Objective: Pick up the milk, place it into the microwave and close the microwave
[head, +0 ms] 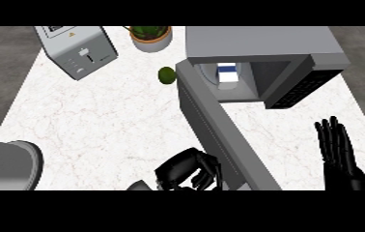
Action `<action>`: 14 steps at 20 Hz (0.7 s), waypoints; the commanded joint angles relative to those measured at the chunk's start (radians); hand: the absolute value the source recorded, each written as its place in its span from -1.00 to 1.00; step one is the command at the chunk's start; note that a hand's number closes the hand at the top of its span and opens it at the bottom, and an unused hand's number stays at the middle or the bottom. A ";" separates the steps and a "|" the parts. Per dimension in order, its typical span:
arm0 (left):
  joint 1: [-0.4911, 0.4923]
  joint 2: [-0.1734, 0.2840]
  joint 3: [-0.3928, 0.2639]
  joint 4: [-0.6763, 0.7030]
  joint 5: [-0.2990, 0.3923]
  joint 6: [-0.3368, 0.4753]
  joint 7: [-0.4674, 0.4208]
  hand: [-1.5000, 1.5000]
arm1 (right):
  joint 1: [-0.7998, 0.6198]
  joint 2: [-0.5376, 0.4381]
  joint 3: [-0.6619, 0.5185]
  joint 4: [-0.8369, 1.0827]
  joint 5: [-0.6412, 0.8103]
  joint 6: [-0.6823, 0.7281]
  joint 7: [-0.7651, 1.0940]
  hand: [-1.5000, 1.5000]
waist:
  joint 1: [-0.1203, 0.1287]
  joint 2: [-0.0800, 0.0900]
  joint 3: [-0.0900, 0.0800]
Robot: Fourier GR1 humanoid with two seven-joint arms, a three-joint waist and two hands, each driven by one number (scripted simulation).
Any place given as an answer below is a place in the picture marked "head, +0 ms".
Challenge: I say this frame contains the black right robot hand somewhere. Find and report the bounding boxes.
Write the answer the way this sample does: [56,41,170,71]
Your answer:
[313,115,365,191]

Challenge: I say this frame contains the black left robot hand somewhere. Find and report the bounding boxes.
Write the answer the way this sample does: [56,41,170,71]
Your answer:
[154,147,223,191]

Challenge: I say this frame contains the grey microwave door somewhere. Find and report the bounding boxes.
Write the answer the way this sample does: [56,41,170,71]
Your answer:
[174,59,282,191]

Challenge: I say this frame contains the white blue milk carton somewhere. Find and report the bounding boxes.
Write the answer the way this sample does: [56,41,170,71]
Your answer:
[217,62,239,91]

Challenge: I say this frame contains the grey microwave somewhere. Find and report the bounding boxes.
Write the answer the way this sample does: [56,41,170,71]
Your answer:
[183,26,352,110]

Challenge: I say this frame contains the green lime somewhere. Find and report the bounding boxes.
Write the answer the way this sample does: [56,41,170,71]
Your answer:
[157,66,179,85]

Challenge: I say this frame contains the grey round pot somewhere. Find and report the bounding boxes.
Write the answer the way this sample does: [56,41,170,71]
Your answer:
[0,140,46,191]

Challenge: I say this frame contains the potted green plant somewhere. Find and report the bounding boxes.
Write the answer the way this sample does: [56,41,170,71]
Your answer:
[124,26,174,53]

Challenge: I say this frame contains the grey toaster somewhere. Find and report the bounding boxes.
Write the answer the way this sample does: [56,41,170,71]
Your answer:
[32,26,120,81]

